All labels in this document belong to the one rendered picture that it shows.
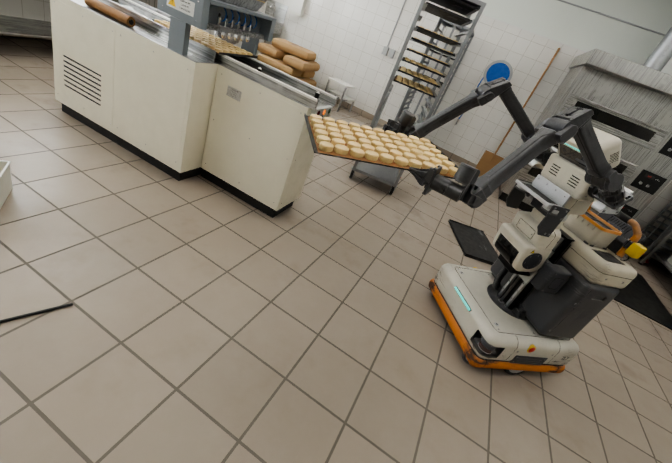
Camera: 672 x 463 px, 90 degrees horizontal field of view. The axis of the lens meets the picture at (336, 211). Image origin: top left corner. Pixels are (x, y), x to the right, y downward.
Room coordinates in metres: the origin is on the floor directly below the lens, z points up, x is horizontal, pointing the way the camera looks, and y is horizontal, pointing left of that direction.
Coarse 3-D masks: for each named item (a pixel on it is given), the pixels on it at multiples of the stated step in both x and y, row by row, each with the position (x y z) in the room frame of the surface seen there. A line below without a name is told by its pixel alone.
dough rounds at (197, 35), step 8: (160, 24) 2.31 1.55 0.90; (168, 24) 2.31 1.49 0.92; (192, 32) 2.38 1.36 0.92; (200, 32) 2.51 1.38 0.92; (200, 40) 2.23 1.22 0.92; (208, 40) 2.34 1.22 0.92; (216, 40) 2.47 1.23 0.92; (224, 40) 2.57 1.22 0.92; (216, 48) 2.18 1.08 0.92; (224, 48) 2.31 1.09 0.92; (232, 48) 2.39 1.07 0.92; (240, 48) 2.51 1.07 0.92
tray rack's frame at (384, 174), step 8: (464, 0) 3.50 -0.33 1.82; (472, 0) 3.25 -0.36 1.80; (440, 24) 3.88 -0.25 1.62; (432, 40) 3.88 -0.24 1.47; (456, 40) 3.86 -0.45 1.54; (448, 56) 3.86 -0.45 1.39; (408, 96) 3.88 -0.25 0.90; (400, 112) 3.88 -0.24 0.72; (352, 168) 3.30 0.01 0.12; (360, 168) 3.31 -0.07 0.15; (368, 168) 3.40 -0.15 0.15; (376, 168) 3.50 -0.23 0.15; (384, 168) 3.60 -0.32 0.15; (392, 168) 3.71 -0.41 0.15; (368, 176) 3.25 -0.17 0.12; (376, 176) 3.27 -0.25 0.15; (384, 176) 3.36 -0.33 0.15; (392, 176) 3.46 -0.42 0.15; (392, 184) 3.25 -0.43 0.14
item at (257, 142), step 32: (224, 96) 2.15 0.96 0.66; (256, 96) 2.10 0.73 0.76; (224, 128) 2.14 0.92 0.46; (256, 128) 2.09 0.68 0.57; (288, 128) 2.03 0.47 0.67; (224, 160) 2.13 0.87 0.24; (256, 160) 2.07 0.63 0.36; (288, 160) 2.02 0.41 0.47; (256, 192) 2.06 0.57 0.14; (288, 192) 2.10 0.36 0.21
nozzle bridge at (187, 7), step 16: (160, 0) 2.06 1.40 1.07; (176, 0) 2.04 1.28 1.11; (192, 0) 2.01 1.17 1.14; (208, 0) 2.02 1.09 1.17; (176, 16) 2.03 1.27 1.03; (192, 16) 2.01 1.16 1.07; (208, 16) 2.15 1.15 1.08; (224, 16) 2.28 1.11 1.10; (240, 16) 2.43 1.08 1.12; (256, 16) 2.46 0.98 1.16; (176, 32) 2.03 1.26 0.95; (240, 32) 2.38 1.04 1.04; (256, 32) 2.63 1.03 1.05; (272, 32) 2.67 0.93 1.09; (176, 48) 2.03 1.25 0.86; (256, 48) 2.70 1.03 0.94
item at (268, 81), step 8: (144, 16) 2.37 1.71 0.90; (216, 56) 2.19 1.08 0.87; (224, 56) 2.18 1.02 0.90; (224, 64) 2.18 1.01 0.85; (232, 64) 2.16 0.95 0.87; (240, 64) 2.15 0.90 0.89; (240, 72) 2.15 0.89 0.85; (248, 72) 2.13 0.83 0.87; (256, 72) 2.12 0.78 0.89; (256, 80) 2.12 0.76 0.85; (264, 80) 2.10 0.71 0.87; (272, 80) 2.09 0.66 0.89; (272, 88) 2.09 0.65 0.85; (280, 88) 2.07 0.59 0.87; (288, 88) 2.06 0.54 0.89; (288, 96) 2.06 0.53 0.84; (296, 96) 2.05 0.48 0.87; (304, 96) 2.03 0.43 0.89; (304, 104) 2.03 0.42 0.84; (312, 104) 2.02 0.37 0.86
